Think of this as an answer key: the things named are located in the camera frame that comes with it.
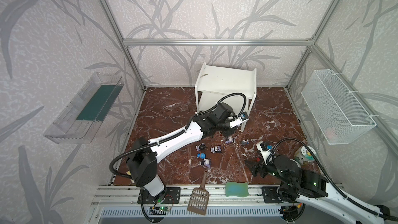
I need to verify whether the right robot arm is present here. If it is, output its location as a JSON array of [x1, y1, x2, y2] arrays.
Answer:
[[245, 138, 398, 224]]

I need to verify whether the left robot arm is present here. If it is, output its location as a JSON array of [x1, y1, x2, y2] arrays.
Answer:
[[109, 92, 249, 199]]

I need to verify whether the white two-tier metal shelf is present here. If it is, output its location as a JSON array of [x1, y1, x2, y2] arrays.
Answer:
[[194, 64, 257, 114]]

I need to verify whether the purple dress Kuromi figure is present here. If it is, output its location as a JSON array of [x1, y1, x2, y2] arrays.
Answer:
[[224, 136, 235, 145]]

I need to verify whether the purple bat Kuromi figure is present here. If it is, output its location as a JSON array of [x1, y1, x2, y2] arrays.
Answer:
[[210, 145, 222, 153]]

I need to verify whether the green wavy sponge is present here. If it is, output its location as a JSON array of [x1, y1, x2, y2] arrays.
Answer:
[[225, 182, 249, 198]]

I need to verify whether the black Kuromi figure lying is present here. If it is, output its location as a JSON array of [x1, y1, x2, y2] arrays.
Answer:
[[196, 143, 207, 152]]

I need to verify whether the round tape roll cartoon label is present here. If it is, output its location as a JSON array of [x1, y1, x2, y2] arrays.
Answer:
[[294, 146, 316, 166]]

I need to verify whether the blue cup toy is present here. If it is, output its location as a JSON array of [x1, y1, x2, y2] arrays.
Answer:
[[197, 153, 206, 159]]

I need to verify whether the purple striped Kuromi figure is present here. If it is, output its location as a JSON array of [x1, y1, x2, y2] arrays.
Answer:
[[200, 159, 211, 169]]

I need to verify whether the brown plastic litter scoop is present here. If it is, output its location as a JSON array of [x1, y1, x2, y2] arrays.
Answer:
[[187, 170, 210, 216]]

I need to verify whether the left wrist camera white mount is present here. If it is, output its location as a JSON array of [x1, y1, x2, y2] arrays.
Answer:
[[229, 112, 249, 128]]

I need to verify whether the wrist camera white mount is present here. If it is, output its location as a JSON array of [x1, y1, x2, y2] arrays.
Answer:
[[256, 141, 275, 166], [229, 112, 249, 128]]

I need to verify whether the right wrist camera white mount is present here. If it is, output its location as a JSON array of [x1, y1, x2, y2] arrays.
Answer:
[[256, 141, 275, 166]]

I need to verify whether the white wire mesh basket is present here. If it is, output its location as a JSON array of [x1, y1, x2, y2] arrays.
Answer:
[[301, 69, 377, 145]]

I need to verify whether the clear plastic wall tray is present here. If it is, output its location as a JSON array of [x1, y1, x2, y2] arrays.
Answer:
[[44, 72, 124, 144]]

